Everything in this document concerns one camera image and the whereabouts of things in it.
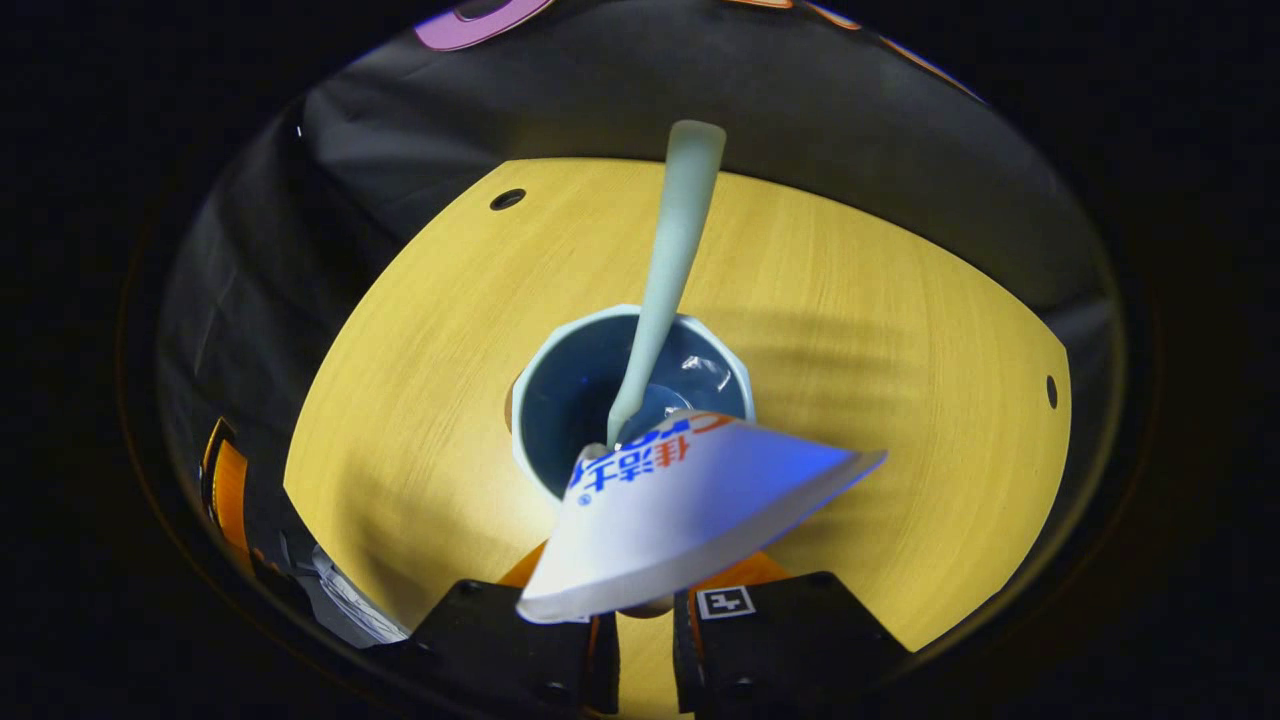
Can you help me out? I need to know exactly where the wooden desktop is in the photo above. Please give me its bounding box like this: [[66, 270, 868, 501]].
[[283, 158, 1073, 716]]

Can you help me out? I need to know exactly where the light blue cup wooden handle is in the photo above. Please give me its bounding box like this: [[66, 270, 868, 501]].
[[505, 304, 757, 501]]

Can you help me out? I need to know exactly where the white toothpaste tube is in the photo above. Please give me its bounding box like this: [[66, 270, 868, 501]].
[[516, 410, 888, 625]]

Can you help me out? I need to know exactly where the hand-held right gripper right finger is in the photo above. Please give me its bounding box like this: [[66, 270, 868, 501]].
[[672, 551, 913, 717]]

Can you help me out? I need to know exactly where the pale green toothbrush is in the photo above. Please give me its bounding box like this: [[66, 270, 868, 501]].
[[605, 120, 728, 449]]

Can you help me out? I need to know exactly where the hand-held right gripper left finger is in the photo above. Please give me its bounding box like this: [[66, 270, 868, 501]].
[[408, 543, 622, 717]]

